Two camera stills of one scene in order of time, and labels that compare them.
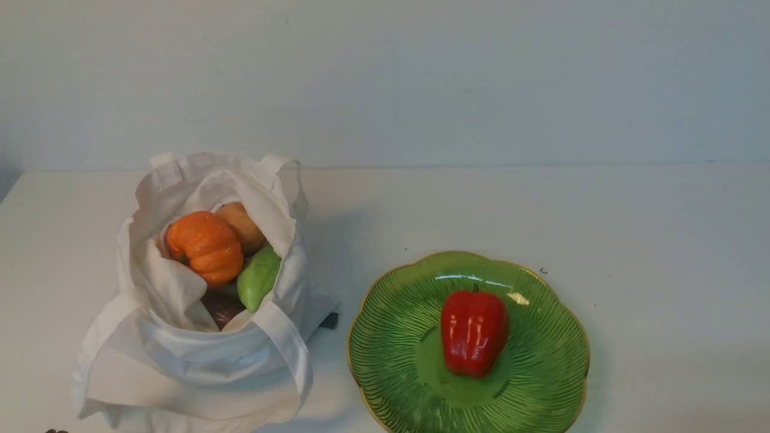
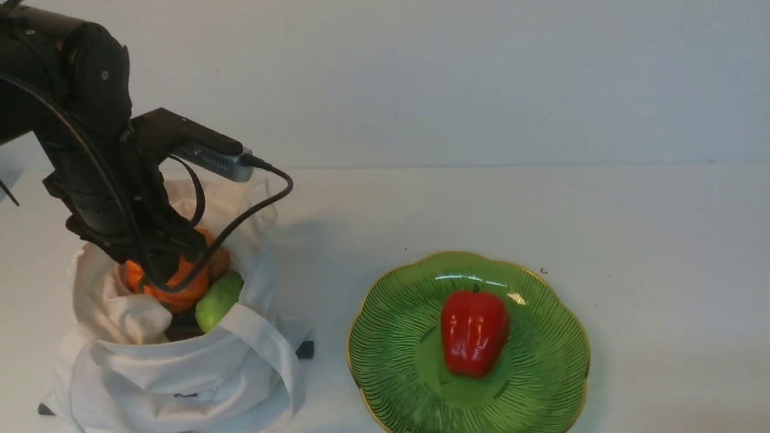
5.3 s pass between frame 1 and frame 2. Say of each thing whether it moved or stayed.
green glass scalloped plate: stayed
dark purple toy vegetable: moved
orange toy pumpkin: moved
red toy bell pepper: stayed
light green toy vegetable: moved
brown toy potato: moved
